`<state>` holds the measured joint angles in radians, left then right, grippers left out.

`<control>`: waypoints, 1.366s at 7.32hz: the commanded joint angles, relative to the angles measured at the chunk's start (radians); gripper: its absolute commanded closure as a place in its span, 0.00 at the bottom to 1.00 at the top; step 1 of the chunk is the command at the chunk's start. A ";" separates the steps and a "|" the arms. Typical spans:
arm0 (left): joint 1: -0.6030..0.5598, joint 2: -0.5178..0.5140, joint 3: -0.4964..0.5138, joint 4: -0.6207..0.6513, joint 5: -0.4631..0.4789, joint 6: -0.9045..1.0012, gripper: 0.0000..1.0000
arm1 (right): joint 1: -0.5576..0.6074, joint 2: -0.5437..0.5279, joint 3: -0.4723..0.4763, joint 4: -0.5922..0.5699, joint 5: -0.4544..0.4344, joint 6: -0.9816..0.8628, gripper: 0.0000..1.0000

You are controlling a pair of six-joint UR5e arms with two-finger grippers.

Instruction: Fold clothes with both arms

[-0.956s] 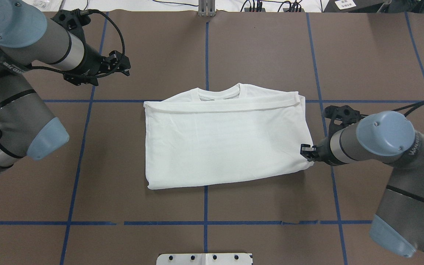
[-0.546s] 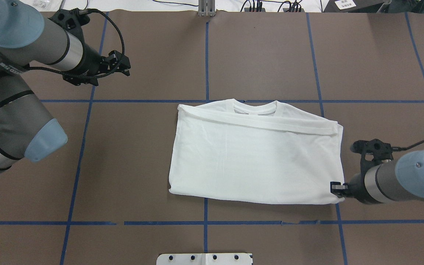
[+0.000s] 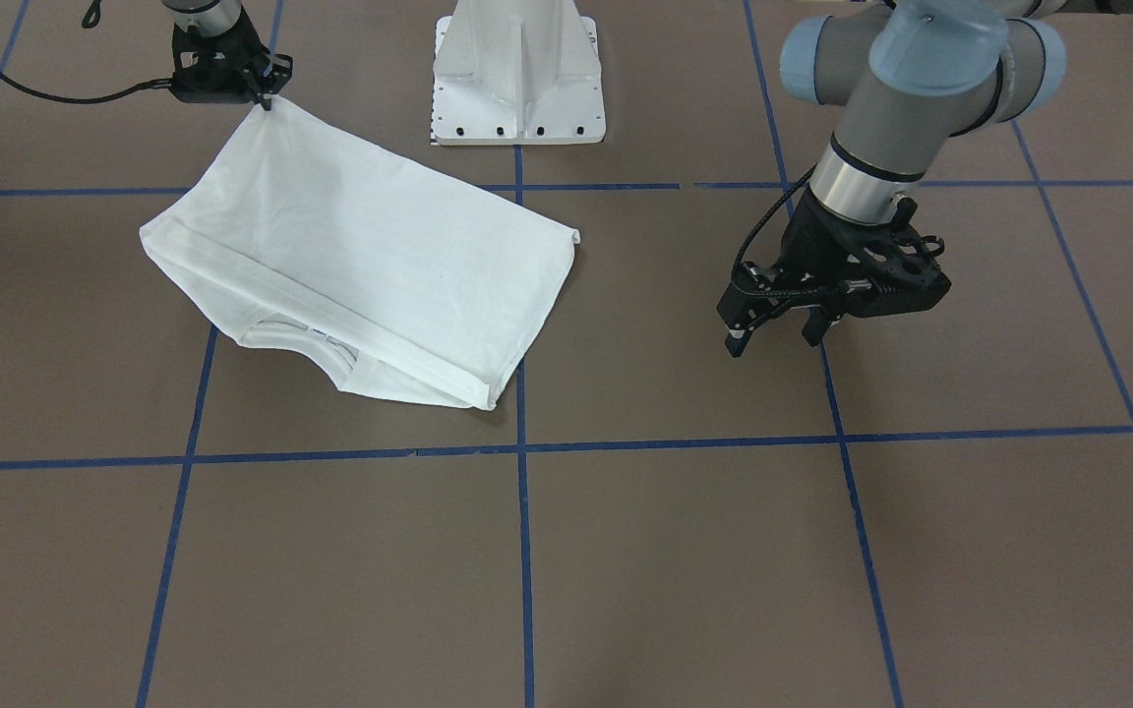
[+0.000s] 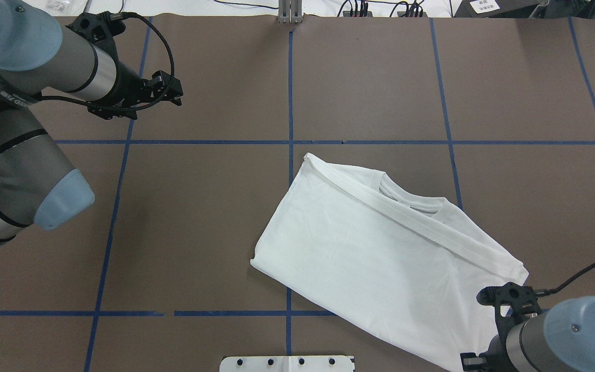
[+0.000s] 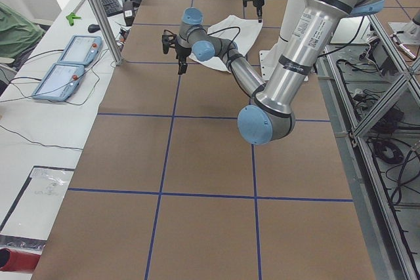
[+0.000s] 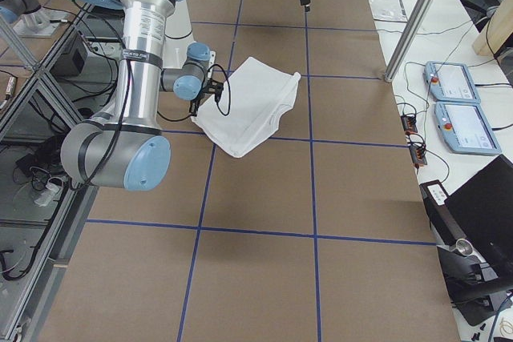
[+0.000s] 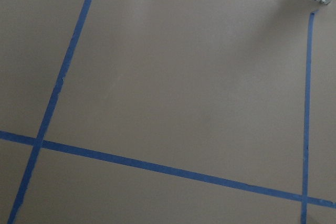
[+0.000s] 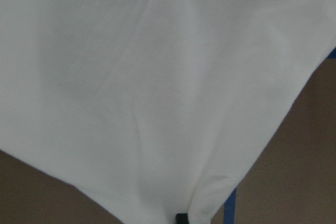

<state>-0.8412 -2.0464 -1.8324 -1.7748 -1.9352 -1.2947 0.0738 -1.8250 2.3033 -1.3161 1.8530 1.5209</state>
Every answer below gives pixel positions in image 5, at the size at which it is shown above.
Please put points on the green cloth on chair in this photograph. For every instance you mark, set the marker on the green cloth on chair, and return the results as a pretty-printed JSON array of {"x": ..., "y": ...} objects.
[{"x": 17, "y": 33}]

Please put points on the aluminium frame post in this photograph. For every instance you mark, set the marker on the aluminium frame post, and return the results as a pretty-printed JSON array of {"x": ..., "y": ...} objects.
[{"x": 102, "y": 19}]

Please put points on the blue teach pendant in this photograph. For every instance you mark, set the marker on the blue teach pendant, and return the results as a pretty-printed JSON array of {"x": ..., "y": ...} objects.
[
  {"x": 59, "y": 83},
  {"x": 81, "y": 50}
]

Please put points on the upper blue teach pendant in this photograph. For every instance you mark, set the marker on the upper blue teach pendant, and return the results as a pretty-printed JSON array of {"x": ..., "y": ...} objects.
[{"x": 81, "y": 50}]

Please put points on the black power adapter with label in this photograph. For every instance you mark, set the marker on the black power adapter with label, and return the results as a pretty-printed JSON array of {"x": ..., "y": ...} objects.
[{"x": 128, "y": 13}]

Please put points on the aluminium truss frame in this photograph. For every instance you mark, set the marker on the aluminium truss frame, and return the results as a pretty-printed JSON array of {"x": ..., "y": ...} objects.
[{"x": 370, "y": 81}]

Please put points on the clear plastic document sleeve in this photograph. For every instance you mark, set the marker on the clear plastic document sleeve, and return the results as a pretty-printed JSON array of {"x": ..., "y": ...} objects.
[{"x": 31, "y": 216}]

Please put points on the white camera mast base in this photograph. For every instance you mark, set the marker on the white camera mast base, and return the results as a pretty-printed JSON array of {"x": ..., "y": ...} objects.
[{"x": 269, "y": 58}]

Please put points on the black computer mouse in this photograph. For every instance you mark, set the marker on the black computer mouse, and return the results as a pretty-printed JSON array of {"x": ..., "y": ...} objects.
[{"x": 92, "y": 28}]

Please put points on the red cylinder object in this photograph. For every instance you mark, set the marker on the red cylinder object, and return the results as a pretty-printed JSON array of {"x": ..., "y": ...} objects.
[{"x": 18, "y": 261}]

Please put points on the black keyboard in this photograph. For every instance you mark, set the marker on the black keyboard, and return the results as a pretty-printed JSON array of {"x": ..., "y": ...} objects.
[{"x": 112, "y": 7}]

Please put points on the green plastic clamp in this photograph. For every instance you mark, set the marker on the green plastic clamp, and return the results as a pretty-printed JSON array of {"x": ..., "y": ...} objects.
[{"x": 72, "y": 17}]

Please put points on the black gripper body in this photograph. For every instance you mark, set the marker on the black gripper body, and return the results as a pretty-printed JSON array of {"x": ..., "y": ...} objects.
[
  {"x": 181, "y": 51},
  {"x": 258, "y": 1}
]

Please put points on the lower blue teach pendant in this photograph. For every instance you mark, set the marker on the lower blue teach pendant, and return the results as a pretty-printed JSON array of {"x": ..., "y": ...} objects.
[{"x": 59, "y": 83}]

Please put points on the white long-sleeve printed shirt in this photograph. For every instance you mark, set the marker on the white long-sleeve printed shirt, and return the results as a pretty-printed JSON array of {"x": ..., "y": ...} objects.
[{"x": 244, "y": 32}]

